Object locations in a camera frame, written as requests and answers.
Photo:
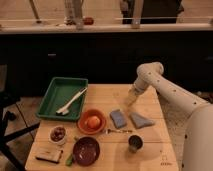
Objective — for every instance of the yellow translucent gripper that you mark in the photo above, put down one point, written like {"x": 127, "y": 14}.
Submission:
{"x": 132, "y": 96}

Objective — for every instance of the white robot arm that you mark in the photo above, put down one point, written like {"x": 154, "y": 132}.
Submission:
{"x": 198, "y": 144}

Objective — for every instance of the blue sponge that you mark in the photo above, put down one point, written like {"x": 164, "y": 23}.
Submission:
{"x": 118, "y": 119}

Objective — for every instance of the grey folded cloth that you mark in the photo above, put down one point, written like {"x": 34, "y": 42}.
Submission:
{"x": 140, "y": 121}

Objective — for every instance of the metal fork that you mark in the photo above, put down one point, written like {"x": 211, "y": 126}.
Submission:
{"x": 107, "y": 131}

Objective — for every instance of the orange fruit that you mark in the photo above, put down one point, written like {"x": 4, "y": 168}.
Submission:
{"x": 93, "y": 122}

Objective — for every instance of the metal cup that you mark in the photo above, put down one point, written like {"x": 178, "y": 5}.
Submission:
{"x": 135, "y": 143}

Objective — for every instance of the orange plate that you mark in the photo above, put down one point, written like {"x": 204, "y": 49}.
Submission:
{"x": 82, "y": 122}

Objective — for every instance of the green plastic tray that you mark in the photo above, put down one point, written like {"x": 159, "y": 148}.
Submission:
{"x": 60, "y": 92}

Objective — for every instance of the white plastic tongs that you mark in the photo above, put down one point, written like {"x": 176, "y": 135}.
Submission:
{"x": 65, "y": 109}

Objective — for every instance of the dark red bowl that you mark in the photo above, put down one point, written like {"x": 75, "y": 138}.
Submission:
{"x": 86, "y": 151}

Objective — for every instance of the person in dark clothes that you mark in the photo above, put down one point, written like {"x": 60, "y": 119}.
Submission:
{"x": 154, "y": 11}

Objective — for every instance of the red object on counter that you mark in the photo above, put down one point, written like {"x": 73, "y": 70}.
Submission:
{"x": 88, "y": 21}

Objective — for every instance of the white bowl with grapes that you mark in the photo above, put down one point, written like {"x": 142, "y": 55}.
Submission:
{"x": 58, "y": 135}

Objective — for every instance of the green vegetable piece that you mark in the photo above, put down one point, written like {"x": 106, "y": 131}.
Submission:
{"x": 69, "y": 160}

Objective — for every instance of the wooden block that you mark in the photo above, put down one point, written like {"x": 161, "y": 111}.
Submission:
{"x": 50, "y": 155}

